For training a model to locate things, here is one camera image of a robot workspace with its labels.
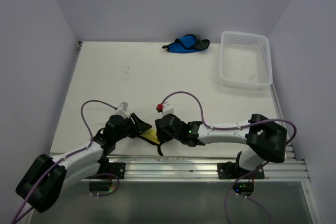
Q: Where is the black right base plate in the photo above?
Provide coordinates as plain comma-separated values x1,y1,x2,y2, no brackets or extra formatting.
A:
217,161,265,179

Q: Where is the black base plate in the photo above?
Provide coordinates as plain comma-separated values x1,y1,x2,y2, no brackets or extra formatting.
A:
99,162,126,179
217,161,265,179

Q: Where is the blue towel dark trim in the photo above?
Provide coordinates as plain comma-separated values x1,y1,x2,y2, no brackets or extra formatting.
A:
162,34,211,54

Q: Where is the white plastic basket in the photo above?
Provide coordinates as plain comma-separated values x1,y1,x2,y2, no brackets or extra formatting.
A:
219,31,273,90

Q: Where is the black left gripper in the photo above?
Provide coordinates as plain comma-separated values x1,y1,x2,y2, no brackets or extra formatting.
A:
113,112,151,143

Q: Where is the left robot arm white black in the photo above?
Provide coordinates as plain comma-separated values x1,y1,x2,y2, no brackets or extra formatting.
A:
16,113,152,212

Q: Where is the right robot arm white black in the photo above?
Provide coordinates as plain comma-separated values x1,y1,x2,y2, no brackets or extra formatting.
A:
155,113,287,178

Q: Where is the aluminium mounting rail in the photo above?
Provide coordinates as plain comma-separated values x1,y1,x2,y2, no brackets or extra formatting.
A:
34,155,312,183

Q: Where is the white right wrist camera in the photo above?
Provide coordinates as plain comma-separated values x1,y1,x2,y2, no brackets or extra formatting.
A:
156,102,174,115

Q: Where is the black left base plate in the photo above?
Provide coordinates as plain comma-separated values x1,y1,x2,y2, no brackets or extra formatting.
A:
99,162,126,179

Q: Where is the yellow towel black trim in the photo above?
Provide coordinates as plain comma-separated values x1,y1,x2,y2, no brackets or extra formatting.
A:
139,128,163,156

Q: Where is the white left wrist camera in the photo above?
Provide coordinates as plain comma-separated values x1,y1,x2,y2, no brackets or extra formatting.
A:
115,102,129,119

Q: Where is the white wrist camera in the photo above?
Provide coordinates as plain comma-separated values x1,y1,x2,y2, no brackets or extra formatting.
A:
115,102,129,119
156,102,174,115

